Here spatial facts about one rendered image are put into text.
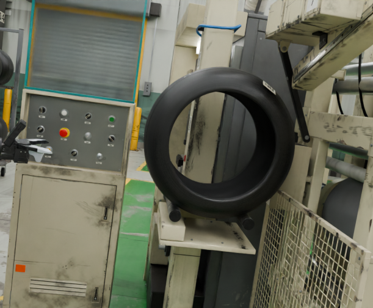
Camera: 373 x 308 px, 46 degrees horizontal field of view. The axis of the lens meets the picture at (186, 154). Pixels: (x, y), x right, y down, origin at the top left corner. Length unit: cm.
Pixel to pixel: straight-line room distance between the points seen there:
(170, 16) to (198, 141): 897
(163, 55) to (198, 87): 914
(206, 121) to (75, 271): 107
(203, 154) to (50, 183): 82
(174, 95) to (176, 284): 95
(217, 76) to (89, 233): 116
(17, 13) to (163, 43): 360
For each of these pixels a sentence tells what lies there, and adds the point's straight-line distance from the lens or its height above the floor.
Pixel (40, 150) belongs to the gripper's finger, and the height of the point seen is 105.
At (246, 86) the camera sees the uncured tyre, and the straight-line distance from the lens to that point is 160.
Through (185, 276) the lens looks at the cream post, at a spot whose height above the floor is 52.
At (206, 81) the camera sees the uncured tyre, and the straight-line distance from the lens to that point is 157.
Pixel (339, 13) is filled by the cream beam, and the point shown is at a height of 165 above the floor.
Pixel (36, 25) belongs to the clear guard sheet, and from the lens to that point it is 234.
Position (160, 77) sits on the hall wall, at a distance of 1067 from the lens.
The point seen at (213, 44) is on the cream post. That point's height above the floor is 158.
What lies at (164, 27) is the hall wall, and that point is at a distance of 1079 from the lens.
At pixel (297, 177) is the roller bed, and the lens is 201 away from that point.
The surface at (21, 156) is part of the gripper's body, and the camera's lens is 184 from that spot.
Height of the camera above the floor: 133
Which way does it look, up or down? 7 degrees down
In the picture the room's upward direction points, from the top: 8 degrees clockwise
